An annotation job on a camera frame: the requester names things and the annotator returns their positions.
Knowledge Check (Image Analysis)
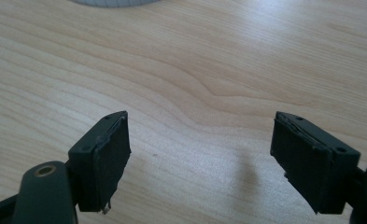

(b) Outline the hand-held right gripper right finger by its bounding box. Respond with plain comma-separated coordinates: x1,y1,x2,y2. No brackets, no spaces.
269,111,361,216

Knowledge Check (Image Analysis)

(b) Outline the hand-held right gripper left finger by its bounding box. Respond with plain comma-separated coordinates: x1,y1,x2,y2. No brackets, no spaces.
67,110,132,215

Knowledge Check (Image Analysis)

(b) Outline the white round container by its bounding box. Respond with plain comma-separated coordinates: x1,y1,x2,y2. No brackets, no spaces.
69,0,162,8

